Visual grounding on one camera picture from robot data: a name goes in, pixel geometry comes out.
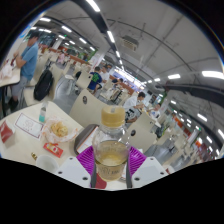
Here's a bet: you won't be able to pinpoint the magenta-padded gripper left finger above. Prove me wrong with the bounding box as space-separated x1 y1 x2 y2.
54 145 98 189

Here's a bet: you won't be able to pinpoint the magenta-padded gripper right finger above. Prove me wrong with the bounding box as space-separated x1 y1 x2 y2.
126 145 169 189

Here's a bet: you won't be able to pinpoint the clear bottle with tan cap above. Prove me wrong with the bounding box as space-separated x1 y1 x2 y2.
91 105 131 183

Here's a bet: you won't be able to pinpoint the printed paper tray liner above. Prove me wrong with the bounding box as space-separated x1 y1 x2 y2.
83 128 100 154

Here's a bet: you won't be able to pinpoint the beige chair with round hole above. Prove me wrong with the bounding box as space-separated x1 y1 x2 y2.
68 88 109 129
121 111 158 154

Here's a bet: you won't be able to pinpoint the red ketchup packet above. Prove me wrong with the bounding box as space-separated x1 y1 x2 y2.
43 142 64 159

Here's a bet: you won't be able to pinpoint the paper wrap with fried food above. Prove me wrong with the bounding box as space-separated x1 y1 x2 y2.
41 115 79 144

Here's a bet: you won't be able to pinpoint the person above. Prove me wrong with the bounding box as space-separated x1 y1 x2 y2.
99 66 111 84
6 31 40 113
148 103 163 121
111 77 124 86
123 91 147 123
57 51 67 66
87 65 104 96

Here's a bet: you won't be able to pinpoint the small clear blue bottle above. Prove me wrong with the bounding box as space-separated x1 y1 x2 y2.
38 100 49 124

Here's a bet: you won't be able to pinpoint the white printed card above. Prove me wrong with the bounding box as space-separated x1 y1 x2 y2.
13 112 44 140

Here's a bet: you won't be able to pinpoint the beige chairs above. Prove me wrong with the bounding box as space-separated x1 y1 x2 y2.
23 49 201 171

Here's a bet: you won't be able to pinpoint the red paper carton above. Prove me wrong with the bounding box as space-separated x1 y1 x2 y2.
0 119 16 144

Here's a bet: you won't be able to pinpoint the black backpack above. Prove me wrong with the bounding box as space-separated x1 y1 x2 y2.
33 68 55 102

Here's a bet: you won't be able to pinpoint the beige side table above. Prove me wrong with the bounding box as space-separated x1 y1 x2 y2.
0 63 22 88

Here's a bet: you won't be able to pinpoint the ceiling air conditioner unit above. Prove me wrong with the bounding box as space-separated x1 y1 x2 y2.
121 34 140 53

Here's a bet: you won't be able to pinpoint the white plastic bag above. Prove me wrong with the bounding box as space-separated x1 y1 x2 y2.
0 61 14 79

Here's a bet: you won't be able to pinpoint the ceiling lights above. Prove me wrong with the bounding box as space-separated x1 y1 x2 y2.
29 0 224 158

